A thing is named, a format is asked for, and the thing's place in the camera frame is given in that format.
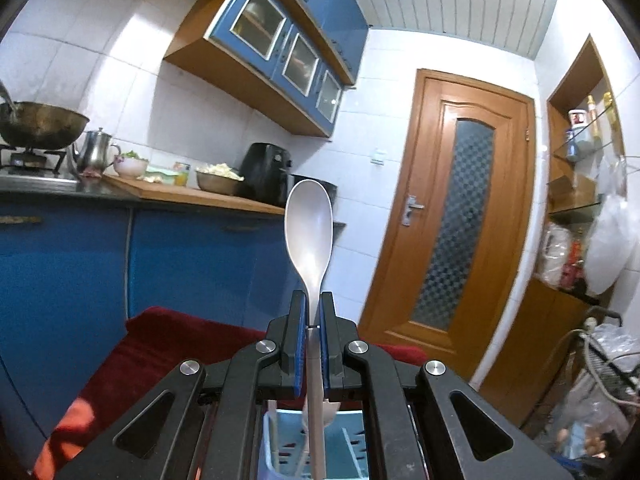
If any white plastic spoon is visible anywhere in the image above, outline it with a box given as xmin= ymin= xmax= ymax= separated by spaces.
xmin=284 ymin=179 xmax=335 ymax=480

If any gas stove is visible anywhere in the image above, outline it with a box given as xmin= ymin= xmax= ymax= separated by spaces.
xmin=0 ymin=145 xmax=68 ymax=176

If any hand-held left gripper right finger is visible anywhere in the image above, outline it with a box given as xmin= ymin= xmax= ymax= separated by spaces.
xmin=320 ymin=291 xmax=576 ymax=480

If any black air fryer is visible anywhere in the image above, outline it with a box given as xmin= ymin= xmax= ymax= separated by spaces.
xmin=239 ymin=142 xmax=296 ymax=206

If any metal door handle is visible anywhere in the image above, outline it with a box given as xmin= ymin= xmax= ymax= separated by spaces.
xmin=402 ymin=195 xmax=425 ymax=227

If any white plastic bag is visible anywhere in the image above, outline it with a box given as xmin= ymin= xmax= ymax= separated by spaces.
xmin=584 ymin=195 xmax=631 ymax=296

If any blue wall cabinet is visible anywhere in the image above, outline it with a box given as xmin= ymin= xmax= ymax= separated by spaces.
xmin=162 ymin=0 xmax=371 ymax=138

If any large black wok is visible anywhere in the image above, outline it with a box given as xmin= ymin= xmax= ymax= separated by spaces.
xmin=0 ymin=101 xmax=91 ymax=151

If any wooden door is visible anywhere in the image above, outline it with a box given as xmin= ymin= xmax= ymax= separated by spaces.
xmin=359 ymin=69 xmax=537 ymax=383

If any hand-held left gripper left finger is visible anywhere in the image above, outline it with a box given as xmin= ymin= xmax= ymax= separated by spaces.
xmin=52 ymin=290 xmax=307 ymax=480

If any white bowl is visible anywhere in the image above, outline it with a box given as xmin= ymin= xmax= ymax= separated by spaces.
xmin=112 ymin=152 xmax=150 ymax=179

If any metal bowl of food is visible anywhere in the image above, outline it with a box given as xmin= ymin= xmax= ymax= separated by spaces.
xmin=195 ymin=162 xmax=246 ymax=196

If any dark rice cooker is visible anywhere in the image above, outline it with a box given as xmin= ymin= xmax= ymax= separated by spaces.
xmin=292 ymin=177 xmax=338 ymax=211

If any cardboard box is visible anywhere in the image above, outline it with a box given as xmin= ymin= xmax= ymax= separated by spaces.
xmin=547 ymin=175 xmax=598 ymax=211

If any white power cable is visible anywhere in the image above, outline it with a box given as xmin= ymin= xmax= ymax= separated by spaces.
xmin=570 ymin=327 xmax=640 ymax=391

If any red floral blanket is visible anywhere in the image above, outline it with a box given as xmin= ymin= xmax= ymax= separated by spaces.
xmin=32 ymin=306 xmax=428 ymax=480

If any wooden wall shelf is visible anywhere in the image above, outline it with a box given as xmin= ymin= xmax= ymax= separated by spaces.
xmin=480 ymin=34 xmax=628 ymax=426

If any wooden cutting board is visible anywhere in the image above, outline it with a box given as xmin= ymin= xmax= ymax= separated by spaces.
xmin=102 ymin=174 xmax=286 ymax=216

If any light blue utensil box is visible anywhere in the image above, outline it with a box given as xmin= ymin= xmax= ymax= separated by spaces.
xmin=257 ymin=400 xmax=371 ymax=480

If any steel kettle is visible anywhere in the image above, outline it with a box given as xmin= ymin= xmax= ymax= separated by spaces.
xmin=70 ymin=127 xmax=122 ymax=173

